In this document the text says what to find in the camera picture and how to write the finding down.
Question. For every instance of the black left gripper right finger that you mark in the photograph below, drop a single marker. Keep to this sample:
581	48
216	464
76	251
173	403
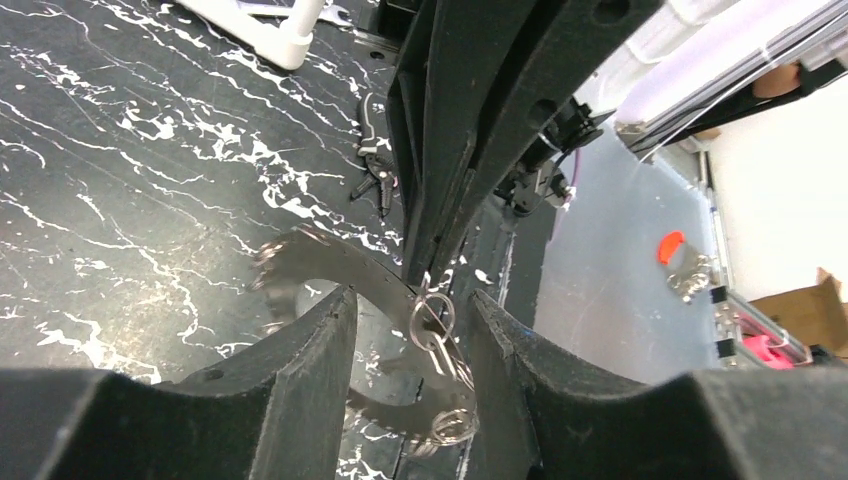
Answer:
545	413

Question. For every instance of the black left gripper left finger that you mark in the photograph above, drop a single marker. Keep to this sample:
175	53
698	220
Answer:
272	411

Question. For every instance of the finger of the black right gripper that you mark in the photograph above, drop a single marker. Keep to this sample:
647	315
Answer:
560	44
445	70

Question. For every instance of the small silver split keyring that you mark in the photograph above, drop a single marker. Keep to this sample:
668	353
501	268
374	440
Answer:
431	325

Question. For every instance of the cardboard box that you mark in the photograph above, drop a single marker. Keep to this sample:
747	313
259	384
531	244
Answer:
814	315

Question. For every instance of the black handled pliers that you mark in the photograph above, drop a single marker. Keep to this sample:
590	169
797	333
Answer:
379	164

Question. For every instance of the white PVC pipe frame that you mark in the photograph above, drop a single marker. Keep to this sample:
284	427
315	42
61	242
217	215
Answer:
279	34

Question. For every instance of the aluminium rail frame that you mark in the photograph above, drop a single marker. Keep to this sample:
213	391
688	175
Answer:
755	93

